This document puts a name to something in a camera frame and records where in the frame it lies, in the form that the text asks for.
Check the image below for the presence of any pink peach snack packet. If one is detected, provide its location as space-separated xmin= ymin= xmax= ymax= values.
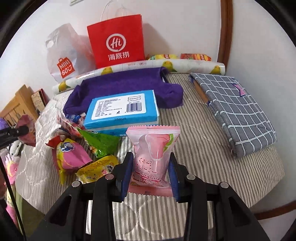
xmin=126 ymin=126 xmax=181 ymax=197

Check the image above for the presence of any green snack packet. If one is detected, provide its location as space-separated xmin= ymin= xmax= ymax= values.
xmin=78 ymin=128 xmax=120 ymax=159

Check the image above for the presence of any pink yellow snack packet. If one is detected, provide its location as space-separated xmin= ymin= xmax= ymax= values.
xmin=53 ymin=138 xmax=92 ymax=185

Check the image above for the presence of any blue cookie snack packet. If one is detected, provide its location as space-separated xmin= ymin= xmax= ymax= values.
xmin=66 ymin=113 xmax=86 ymax=125

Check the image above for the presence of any blue tissue pack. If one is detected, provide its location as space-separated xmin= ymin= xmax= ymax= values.
xmin=83 ymin=90 xmax=159 ymax=137

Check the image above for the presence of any lemon print paper roll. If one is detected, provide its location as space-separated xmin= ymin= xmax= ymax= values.
xmin=52 ymin=59 xmax=226 ymax=94

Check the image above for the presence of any purple cloth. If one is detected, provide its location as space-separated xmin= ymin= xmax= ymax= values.
xmin=63 ymin=67 xmax=184 ymax=115

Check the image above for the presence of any grey checked fabric pouch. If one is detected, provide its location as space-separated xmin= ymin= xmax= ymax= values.
xmin=190 ymin=73 xmax=277 ymax=158

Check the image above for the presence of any white Miniso plastic bag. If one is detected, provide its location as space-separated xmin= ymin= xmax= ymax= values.
xmin=45 ymin=23 xmax=95 ymax=83

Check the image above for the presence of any yellow chips bag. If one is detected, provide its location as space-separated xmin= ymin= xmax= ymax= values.
xmin=146 ymin=54 xmax=178 ymax=60

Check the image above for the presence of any orange chips bag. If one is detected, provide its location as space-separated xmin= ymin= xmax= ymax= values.
xmin=180 ymin=53 xmax=211 ymax=61

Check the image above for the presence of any red Haidilao paper bag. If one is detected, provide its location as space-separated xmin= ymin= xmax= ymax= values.
xmin=87 ymin=14 xmax=145 ymax=69

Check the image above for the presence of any brown picture frame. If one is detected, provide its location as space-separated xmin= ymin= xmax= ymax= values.
xmin=31 ymin=88 xmax=49 ymax=115

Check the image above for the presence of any brown wooden door frame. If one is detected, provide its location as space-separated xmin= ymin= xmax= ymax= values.
xmin=217 ymin=0 xmax=233 ymax=69

